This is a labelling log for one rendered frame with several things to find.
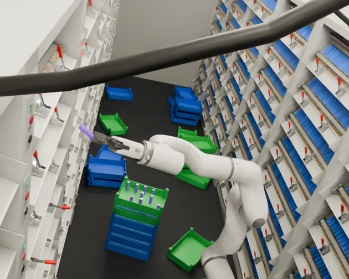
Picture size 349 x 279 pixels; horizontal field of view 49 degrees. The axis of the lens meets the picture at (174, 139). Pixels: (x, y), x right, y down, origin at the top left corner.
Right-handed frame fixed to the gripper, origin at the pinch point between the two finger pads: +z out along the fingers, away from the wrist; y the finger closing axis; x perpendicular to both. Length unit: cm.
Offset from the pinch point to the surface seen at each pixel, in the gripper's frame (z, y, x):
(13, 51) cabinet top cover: 33, -51, 13
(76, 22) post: 17.2, 10.8, 33.4
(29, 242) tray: 11.8, -11.9, -33.9
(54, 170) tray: 6.4, 16.7, -17.0
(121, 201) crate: -54, 97, -39
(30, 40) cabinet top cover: 31, -45, 16
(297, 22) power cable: 7, -88, 25
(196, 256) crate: -124, 102, -64
